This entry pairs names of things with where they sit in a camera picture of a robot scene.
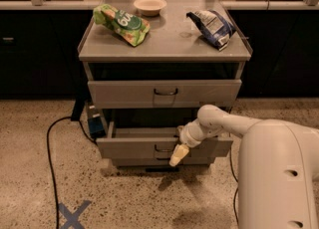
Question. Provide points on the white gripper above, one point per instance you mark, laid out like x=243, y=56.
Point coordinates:
x=187, y=135

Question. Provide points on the grey drawer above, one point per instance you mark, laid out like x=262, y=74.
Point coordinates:
x=160, y=161
x=156, y=143
x=163, y=94

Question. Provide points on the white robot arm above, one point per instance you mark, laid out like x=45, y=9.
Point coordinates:
x=278, y=163

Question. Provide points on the grey bottom drawer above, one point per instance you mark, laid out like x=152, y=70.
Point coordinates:
x=160, y=161

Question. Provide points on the grey top drawer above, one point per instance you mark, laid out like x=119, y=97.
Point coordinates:
x=163, y=94

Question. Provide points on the grey drawer cabinet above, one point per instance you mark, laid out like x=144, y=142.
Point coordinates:
x=174, y=49

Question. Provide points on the blue power box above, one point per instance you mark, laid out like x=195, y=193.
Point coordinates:
x=95, y=125

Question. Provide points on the blue chip bag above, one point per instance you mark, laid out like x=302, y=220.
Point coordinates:
x=213, y=27

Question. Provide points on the blue tape cross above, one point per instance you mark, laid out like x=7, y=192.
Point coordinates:
x=72, y=218

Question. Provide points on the green chip bag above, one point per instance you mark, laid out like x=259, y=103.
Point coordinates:
x=130, y=27

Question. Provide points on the white paper bowl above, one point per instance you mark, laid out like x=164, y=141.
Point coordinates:
x=150, y=8

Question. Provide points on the dark counter cabinets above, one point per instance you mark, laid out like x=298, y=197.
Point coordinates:
x=39, y=52

